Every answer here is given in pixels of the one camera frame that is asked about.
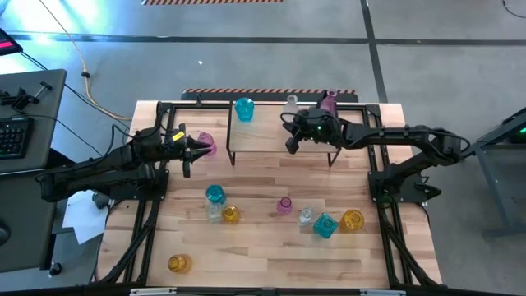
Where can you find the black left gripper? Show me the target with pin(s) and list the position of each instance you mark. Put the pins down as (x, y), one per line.
(178, 148)

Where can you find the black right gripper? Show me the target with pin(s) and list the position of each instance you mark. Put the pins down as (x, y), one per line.
(318, 131)

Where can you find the pink ribbed cylinder glass vase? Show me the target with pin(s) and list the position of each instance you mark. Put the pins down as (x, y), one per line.
(205, 136)

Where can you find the pink tall-necked glass vase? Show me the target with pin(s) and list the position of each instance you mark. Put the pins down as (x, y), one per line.
(328, 104)

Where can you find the clear ribbed bulbous glass vase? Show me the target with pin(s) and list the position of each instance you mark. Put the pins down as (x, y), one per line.
(291, 103)

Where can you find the teal round glass vase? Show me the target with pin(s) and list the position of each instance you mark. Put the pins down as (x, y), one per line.
(244, 109)

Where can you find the clear square glass vase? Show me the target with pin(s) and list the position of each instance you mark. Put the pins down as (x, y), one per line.
(213, 214)

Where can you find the yellow ribbed cylinder glass vase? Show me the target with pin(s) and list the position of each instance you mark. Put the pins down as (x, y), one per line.
(231, 214)

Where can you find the pink faceted bulbous glass vase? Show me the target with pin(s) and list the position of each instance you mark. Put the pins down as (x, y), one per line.
(284, 205)

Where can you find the teal square glass vase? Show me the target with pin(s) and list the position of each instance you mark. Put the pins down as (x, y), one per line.
(325, 225)

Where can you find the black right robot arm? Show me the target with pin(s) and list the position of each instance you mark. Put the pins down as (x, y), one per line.
(390, 135)

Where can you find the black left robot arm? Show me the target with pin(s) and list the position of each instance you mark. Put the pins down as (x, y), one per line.
(102, 170)

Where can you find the teal diamond-pattern cylinder vase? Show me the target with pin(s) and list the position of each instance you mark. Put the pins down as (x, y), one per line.
(215, 194)

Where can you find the black mat with striped edge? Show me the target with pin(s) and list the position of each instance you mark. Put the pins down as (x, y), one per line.
(267, 97)

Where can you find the clear ribbed cylinder glass vase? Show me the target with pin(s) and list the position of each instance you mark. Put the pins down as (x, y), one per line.
(306, 215)

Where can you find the dark grey caster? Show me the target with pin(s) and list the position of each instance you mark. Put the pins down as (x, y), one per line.
(100, 200)

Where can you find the white paper sheets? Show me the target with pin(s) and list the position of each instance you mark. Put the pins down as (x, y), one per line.
(82, 218)

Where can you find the orange black hazard stripe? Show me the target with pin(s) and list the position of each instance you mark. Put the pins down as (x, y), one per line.
(205, 2)

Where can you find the black computer keyboard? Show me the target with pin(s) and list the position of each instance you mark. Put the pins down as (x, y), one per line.
(14, 137)

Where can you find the black clamp tool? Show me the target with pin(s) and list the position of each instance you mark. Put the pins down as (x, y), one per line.
(20, 98)

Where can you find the black caster wheel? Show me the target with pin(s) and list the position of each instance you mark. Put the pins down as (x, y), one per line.
(55, 268)

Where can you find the dark grey desk top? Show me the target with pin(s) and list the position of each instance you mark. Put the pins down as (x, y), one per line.
(24, 230)

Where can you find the grey metal cart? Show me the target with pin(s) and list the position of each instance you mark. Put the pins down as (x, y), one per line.
(513, 119)

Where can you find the black computer mouse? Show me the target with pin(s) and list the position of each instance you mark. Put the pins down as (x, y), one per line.
(3, 234)

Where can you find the dark tablet screen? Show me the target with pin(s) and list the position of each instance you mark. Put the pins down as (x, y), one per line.
(7, 43)

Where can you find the black metal rig frame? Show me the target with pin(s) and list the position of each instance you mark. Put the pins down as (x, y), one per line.
(374, 110)

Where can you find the grey metal bracket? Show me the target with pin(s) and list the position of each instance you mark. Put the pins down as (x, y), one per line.
(152, 292)
(382, 293)

